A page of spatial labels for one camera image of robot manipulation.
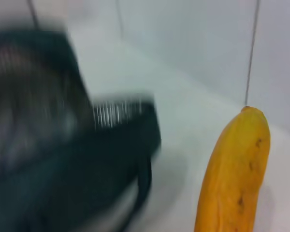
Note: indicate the dark green insulated lunch bag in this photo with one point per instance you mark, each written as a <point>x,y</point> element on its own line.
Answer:
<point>50,157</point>

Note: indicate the yellow banana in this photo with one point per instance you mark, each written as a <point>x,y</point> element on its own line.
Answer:
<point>234,174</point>

